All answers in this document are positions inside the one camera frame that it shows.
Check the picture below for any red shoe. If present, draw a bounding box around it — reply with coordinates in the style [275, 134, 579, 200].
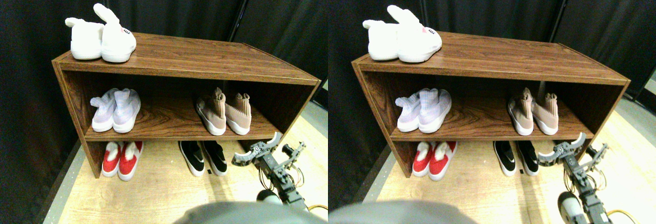
[428, 141, 458, 181]
[412, 141, 434, 177]
[118, 141, 144, 181]
[101, 141, 124, 177]

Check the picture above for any black shoe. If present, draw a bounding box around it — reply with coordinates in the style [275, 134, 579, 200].
[517, 141, 540, 176]
[202, 141, 228, 177]
[178, 141, 206, 177]
[493, 141, 517, 177]

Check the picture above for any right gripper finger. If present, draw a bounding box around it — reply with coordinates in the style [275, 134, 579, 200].
[263, 132, 284, 154]
[537, 142, 570, 167]
[567, 133, 587, 154]
[232, 142, 267, 167]

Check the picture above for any white shoe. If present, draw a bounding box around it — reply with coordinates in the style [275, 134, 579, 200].
[65, 17, 105, 60]
[362, 19, 403, 61]
[93, 3, 137, 63]
[387, 5, 443, 63]

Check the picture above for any brown shoe rack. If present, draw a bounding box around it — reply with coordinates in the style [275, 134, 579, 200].
[351, 31, 632, 178]
[51, 32, 322, 178]

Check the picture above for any beige shoe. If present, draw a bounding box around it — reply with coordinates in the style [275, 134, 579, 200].
[225, 93, 252, 136]
[507, 88, 535, 136]
[196, 87, 227, 136]
[531, 93, 559, 136]

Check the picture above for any lilac shoe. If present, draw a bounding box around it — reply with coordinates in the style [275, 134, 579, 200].
[112, 89, 141, 134]
[395, 90, 426, 133]
[90, 89, 119, 133]
[418, 89, 452, 134]

